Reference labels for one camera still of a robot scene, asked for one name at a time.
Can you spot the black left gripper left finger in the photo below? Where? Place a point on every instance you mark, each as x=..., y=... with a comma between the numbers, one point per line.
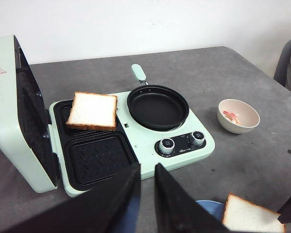
x=111, y=206

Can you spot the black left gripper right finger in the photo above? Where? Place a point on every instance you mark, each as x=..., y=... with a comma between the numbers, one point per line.
x=177, y=212

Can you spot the white bread slice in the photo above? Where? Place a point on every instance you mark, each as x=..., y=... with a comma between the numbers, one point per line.
x=92, y=111
x=245, y=216

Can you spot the pink shrimp pieces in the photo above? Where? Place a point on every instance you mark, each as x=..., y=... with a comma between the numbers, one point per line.
x=231, y=117

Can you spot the cream ribbed bowl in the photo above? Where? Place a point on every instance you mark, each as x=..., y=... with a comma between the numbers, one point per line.
x=237, y=116

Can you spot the blue plate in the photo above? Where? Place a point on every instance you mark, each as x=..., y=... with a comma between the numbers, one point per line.
x=213, y=207

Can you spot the silver left control knob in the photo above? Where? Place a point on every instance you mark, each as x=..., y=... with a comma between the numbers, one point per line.
x=166, y=146

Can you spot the silver control knob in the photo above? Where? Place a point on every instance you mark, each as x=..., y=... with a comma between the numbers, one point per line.
x=197, y=138
x=166, y=146

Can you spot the silver right control knob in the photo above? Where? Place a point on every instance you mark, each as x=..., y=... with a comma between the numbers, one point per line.
x=197, y=138

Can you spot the black frying pan green handle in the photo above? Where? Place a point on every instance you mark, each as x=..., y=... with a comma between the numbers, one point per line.
x=156, y=107

